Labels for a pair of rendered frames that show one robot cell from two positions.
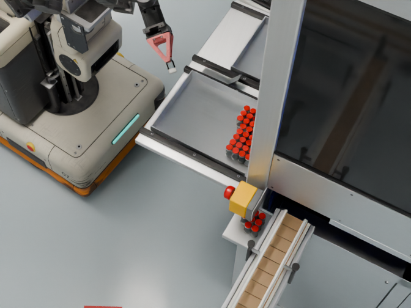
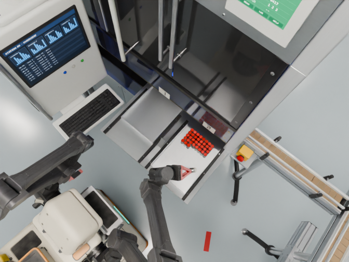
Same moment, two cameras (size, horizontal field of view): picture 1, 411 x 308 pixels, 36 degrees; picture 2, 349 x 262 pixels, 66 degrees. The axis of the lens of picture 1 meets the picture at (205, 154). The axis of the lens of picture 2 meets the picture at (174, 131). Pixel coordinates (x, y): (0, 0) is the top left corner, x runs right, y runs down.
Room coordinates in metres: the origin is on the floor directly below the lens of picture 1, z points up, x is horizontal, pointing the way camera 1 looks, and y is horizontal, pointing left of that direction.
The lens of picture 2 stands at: (1.21, 0.38, 2.48)
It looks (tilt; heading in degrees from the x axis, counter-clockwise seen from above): 70 degrees down; 273
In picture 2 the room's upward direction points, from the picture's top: 10 degrees clockwise
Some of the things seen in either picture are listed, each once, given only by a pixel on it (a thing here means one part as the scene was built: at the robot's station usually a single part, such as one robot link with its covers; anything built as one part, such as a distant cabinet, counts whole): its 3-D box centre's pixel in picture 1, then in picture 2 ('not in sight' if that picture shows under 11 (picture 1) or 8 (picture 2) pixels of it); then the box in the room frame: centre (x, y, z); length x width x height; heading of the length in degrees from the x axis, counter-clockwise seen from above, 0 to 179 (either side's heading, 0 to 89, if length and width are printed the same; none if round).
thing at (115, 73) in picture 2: not in sight; (110, 69); (1.79, -0.62, 0.73); 1.98 x 0.01 x 0.25; 152
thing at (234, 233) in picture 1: (252, 228); (244, 154); (0.77, -0.15, 0.87); 0.14 x 0.13 x 0.02; 62
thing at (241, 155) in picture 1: (253, 138); (199, 141); (1.07, -0.15, 0.90); 0.18 x 0.02 x 0.05; 151
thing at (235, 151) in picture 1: (247, 135); (197, 144); (1.08, -0.13, 0.90); 0.18 x 0.02 x 0.05; 151
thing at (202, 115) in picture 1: (216, 121); (185, 157); (1.13, -0.03, 0.90); 0.34 x 0.26 x 0.04; 61
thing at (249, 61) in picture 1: (292, 62); (154, 111); (1.38, -0.29, 0.90); 0.34 x 0.26 x 0.04; 62
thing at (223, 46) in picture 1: (251, 94); (168, 137); (1.27, -0.15, 0.87); 0.70 x 0.48 x 0.02; 152
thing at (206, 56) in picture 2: not in sight; (215, 73); (1.11, -0.26, 1.50); 0.43 x 0.01 x 0.59; 152
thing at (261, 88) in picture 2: not in sight; (243, 112); (0.94, -0.16, 1.40); 0.04 x 0.01 x 0.80; 152
